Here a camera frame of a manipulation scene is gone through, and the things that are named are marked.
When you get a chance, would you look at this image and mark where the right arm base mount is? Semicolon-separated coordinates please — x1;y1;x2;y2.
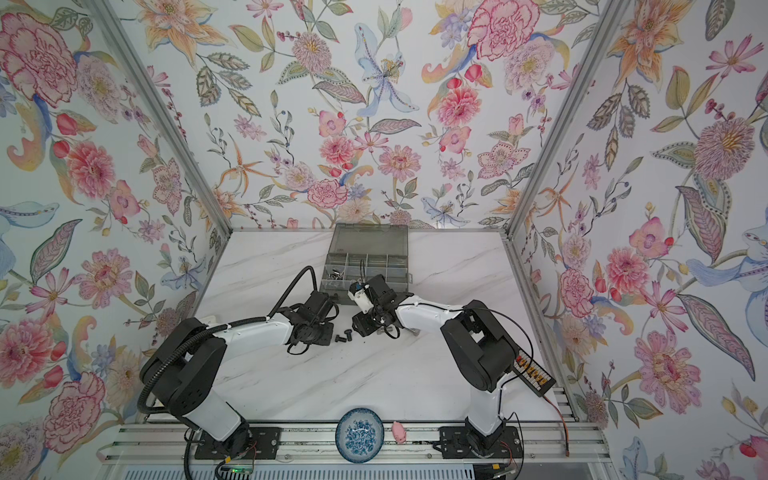
438;421;523;460

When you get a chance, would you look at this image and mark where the orange black striped tool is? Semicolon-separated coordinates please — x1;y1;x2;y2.
513;350;556;397

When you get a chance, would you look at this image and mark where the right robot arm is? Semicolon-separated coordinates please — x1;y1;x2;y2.
347;275;520;441

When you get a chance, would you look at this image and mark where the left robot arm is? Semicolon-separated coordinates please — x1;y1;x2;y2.
137;291;339;443

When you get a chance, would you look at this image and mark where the pink toy pig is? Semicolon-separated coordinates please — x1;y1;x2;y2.
391;421;407;445

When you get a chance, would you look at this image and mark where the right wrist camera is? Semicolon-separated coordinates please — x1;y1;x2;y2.
347;282;374;314

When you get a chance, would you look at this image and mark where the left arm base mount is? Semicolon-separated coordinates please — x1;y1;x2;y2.
194;424;282;461

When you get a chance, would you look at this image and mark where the grey plastic organizer box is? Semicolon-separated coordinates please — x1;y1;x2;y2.
320;224;412;305

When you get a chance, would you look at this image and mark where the blue patterned ceramic plate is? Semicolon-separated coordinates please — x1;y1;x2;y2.
335;408;385;464

